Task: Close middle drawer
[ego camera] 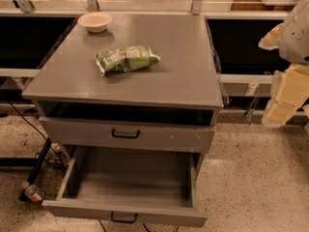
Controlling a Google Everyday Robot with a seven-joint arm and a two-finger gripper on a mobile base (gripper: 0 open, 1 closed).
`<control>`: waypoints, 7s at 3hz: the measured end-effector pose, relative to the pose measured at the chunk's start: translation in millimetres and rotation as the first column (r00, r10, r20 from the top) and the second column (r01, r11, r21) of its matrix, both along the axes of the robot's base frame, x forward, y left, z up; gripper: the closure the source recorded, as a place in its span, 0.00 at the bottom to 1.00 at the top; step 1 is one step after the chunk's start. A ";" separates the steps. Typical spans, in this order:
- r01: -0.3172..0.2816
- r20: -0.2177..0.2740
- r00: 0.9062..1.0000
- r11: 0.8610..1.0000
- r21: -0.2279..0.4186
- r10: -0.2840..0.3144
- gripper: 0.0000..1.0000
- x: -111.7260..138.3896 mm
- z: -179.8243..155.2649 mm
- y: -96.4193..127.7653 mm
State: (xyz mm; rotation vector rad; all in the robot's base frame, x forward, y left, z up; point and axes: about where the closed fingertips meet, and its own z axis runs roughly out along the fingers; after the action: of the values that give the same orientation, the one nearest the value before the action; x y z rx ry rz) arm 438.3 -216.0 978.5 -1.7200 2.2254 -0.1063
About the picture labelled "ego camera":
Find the beige bowl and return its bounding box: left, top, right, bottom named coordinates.
left=77, top=12, right=112, bottom=33

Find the green chip bag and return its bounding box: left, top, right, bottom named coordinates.
left=96, top=45, right=160, bottom=75

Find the grey drawer cabinet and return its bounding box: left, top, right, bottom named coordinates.
left=21, top=13, right=225, bottom=179

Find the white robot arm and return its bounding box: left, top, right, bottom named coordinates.
left=258, top=0, right=309, bottom=128

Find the plastic water bottle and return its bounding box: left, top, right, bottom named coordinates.
left=21, top=181, right=44, bottom=202

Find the grey drawer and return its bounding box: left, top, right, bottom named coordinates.
left=40, top=116, right=215, bottom=153
left=42, top=147, right=207, bottom=227

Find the black floor cable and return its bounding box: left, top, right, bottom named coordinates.
left=6, top=100, right=67, bottom=167

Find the black cable under cabinet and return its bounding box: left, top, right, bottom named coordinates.
left=98, top=219, right=180, bottom=232

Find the grey top drawer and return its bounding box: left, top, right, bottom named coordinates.
left=40, top=116, right=215, bottom=153

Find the black metal stand leg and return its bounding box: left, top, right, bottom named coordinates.
left=19, top=138, right=51, bottom=201

